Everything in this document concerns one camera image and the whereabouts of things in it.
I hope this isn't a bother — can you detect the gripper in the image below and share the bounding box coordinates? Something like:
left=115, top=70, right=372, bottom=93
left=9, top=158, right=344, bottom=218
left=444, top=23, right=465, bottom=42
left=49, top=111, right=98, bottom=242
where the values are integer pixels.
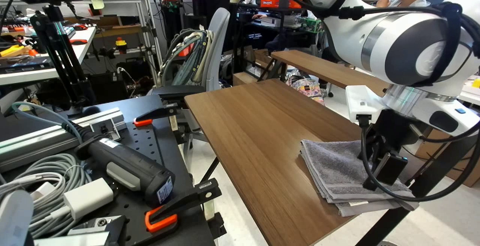
left=362, top=109, right=419, bottom=192

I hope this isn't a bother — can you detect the grey folded towel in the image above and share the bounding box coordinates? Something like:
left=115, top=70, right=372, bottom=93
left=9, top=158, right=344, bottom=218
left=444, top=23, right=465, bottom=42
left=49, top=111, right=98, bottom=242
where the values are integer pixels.
left=299, top=139, right=420, bottom=218

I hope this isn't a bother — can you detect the colourful bag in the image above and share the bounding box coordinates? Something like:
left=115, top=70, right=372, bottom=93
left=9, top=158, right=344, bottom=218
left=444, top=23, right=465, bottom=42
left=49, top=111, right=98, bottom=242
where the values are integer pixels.
left=286, top=75, right=325, bottom=106

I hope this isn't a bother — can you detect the cardboard box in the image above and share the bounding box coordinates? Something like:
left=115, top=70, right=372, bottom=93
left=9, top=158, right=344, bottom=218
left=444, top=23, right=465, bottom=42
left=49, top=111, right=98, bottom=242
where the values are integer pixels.
left=232, top=71, right=260, bottom=87

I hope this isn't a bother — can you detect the orange box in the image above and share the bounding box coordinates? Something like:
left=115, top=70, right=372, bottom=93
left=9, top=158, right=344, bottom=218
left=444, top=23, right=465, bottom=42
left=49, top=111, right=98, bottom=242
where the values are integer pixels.
left=259, top=0, right=303, bottom=9

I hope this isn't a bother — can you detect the grey office chair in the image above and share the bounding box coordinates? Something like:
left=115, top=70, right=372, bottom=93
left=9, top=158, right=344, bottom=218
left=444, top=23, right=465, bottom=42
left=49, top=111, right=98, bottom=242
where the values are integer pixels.
left=150, top=7, right=231, bottom=106

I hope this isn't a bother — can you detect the black and orange clamp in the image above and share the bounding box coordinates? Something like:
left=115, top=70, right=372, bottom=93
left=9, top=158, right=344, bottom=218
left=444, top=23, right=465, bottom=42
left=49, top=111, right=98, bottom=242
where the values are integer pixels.
left=144, top=178, right=223, bottom=235
left=133, top=103, right=181, bottom=128

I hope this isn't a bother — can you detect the black handheld control grip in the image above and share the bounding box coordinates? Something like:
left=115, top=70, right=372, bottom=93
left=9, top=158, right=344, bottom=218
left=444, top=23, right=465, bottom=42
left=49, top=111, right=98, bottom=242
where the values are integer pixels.
left=74, top=123, right=176, bottom=208

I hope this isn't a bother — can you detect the metal shelf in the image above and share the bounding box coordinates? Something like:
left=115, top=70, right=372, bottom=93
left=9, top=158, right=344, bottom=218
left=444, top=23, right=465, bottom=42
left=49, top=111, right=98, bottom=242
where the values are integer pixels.
left=81, top=0, right=164, bottom=86

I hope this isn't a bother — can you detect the white power adapter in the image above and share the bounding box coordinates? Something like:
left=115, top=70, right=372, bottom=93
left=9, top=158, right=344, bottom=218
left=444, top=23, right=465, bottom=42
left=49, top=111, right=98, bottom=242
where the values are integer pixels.
left=63, top=177, right=114, bottom=221

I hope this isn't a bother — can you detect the white table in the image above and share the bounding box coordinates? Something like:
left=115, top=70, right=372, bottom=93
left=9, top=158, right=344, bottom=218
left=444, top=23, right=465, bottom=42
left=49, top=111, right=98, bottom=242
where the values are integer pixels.
left=0, top=26, right=98, bottom=87

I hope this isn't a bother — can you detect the white rounded device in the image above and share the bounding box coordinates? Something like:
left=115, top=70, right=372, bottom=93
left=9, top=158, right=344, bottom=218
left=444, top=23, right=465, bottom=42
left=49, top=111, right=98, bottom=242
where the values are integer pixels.
left=0, top=189, right=35, bottom=246

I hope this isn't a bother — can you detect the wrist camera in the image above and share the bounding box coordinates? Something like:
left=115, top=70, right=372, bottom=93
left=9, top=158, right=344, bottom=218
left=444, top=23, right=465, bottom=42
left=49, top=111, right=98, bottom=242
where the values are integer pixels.
left=345, top=85, right=387, bottom=125

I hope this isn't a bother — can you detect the bundle of cables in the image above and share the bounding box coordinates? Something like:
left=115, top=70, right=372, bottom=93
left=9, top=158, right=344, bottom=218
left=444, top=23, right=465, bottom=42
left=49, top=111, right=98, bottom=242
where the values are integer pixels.
left=159, top=28, right=214, bottom=87

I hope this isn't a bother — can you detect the coil of grey cable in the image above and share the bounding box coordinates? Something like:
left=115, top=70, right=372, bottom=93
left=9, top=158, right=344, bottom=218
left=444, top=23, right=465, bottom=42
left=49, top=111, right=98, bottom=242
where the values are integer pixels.
left=0, top=153, right=93, bottom=239

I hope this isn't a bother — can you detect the grey blue cable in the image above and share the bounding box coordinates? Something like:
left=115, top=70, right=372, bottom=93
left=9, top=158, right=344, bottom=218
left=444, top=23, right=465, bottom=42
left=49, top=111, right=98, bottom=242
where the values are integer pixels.
left=10, top=101, right=84, bottom=145

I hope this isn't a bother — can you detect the aluminium rail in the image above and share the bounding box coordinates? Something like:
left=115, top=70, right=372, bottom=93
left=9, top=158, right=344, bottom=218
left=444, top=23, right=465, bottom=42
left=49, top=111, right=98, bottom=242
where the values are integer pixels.
left=0, top=107, right=127, bottom=172

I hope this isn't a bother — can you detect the camera on tripod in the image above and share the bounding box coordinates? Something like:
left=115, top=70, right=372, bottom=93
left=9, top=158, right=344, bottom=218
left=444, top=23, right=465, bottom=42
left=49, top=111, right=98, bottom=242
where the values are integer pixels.
left=2, top=0, right=99, bottom=116

